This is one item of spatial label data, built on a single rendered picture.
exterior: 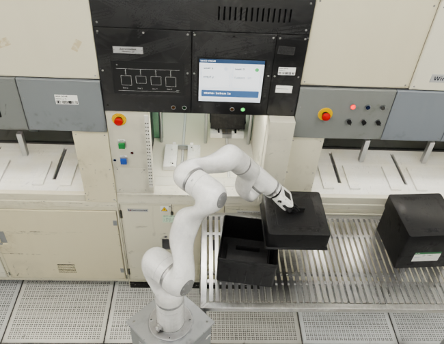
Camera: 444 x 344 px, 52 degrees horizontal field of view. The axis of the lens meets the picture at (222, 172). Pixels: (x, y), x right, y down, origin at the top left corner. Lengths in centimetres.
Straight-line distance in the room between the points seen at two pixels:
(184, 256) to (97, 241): 118
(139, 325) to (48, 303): 118
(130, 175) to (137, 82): 57
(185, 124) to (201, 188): 143
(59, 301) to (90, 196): 90
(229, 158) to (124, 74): 67
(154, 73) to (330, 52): 76
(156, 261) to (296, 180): 97
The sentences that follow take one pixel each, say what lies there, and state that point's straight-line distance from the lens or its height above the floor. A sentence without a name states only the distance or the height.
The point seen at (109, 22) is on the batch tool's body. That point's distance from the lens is 197.
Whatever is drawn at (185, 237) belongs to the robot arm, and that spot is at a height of 131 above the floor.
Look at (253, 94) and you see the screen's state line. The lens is 209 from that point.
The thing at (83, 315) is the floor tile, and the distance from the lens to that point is 311.
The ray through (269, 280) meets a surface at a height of 82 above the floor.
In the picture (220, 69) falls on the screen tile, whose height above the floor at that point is 163.
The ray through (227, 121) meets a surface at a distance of 279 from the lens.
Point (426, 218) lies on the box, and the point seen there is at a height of 101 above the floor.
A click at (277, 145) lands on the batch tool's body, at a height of 126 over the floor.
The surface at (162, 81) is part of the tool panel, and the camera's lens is 205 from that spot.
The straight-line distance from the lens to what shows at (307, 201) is 225.
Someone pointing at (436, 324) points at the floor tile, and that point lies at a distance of 338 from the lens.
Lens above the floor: 260
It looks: 41 degrees down
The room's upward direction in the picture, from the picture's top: 4 degrees clockwise
